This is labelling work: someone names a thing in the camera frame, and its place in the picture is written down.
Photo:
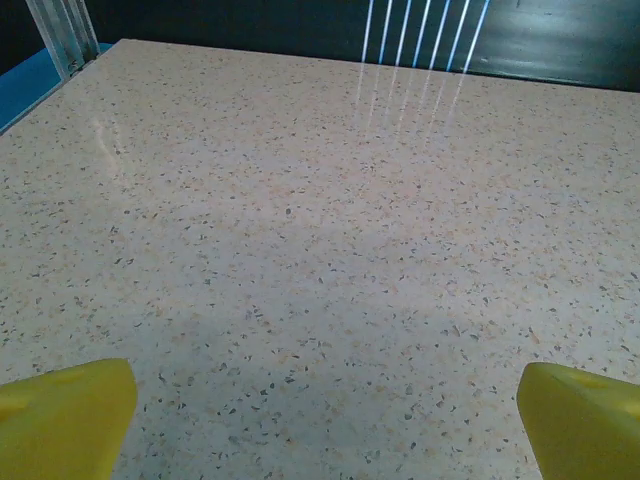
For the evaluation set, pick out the aluminium frame post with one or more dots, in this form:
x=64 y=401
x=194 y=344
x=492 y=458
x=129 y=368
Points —
x=62 y=30

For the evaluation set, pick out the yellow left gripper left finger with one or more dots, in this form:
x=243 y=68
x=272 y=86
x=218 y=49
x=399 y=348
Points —
x=60 y=425

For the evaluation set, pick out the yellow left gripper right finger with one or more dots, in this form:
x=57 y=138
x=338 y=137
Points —
x=585 y=430

